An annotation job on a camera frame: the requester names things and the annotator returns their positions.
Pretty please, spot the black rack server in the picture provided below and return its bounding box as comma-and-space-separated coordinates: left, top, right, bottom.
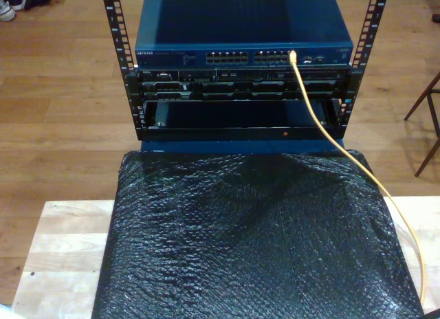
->
135, 68, 351, 102

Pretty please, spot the blue network switch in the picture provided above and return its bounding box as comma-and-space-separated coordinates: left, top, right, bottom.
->
134, 0, 355, 69

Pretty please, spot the black bubble mat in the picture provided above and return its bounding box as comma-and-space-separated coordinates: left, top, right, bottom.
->
91, 150, 427, 319

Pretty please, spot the black perforated rack post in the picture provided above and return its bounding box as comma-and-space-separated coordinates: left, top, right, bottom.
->
338, 0, 392, 140
100, 0, 144, 142

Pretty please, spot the white sneaker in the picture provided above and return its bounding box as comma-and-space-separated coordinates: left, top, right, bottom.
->
0, 0, 17, 23

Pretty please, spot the yellow network cable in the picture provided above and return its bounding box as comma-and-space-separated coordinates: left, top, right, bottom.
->
288, 49, 428, 303

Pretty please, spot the blue rack base board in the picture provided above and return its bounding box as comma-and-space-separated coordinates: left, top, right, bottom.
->
140, 139, 346, 155

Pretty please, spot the brown wooden chair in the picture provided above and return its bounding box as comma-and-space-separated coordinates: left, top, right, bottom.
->
404, 71, 440, 178

